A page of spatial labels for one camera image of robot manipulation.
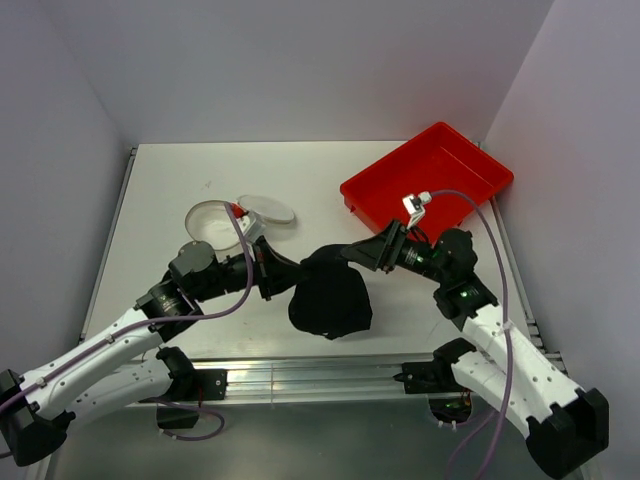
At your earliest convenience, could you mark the black garment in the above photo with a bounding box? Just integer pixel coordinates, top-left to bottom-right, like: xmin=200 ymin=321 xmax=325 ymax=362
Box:
xmin=288 ymin=244 xmax=373 ymax=340

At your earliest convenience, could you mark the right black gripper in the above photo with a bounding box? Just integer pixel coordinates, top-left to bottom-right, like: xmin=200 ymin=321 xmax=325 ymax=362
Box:
xmin=340 ymin=217 xmax=449 ymax=284

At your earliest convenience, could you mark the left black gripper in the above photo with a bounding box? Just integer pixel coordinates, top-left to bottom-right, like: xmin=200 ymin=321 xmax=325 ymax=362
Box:
xmin=192 ymin=234 xmax=311 ymax=302

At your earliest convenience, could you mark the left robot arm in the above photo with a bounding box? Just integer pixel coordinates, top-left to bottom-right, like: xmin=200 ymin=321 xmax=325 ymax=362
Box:
xmin=1 ymin=238 xmax=305 ymax=467

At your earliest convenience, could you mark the red plastic tray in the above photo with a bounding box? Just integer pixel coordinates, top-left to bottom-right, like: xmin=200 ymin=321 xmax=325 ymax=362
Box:
xmin=340 ymin=122 xmax=514 ymax=234

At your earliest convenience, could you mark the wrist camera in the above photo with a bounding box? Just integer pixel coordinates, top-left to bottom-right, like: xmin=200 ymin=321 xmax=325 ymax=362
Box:
xmin=231 ymin=203 xmax=266 ymax=243
xmin=402 ymin=191 xmax=432 ymax=230

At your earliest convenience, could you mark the white bra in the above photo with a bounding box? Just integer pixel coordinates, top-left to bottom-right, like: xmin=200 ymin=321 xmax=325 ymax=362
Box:
xmin=197 ymin=211 xmax=239 ymax=250

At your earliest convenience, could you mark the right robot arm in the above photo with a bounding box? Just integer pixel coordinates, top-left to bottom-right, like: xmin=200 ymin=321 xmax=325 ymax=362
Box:
xmin=341 ymin=221 xmax=609 ymax=479

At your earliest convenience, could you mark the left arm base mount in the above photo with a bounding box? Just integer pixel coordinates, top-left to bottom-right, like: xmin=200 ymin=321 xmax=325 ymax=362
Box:
xmin=154 ymin=369 xmax=227 ymax=442

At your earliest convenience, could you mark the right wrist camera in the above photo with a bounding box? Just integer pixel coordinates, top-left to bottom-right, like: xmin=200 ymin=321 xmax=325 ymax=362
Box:
xmin=402 ymin=191 xmax=432 ymax=230

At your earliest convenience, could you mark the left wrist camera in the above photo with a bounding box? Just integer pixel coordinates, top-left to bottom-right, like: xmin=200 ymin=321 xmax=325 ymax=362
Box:
xmin=231 ymin=203 xmax=266 ymax=243

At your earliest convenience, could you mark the aluminium rail frame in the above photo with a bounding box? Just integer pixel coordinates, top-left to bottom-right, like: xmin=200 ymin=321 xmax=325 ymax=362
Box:
xmin=24 ymin=144 xmax=601 ymax=480

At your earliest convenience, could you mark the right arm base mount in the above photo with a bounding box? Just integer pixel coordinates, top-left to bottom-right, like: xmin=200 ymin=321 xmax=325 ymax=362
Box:
xmin=393 ymin=359 xmax=487 ymax=432

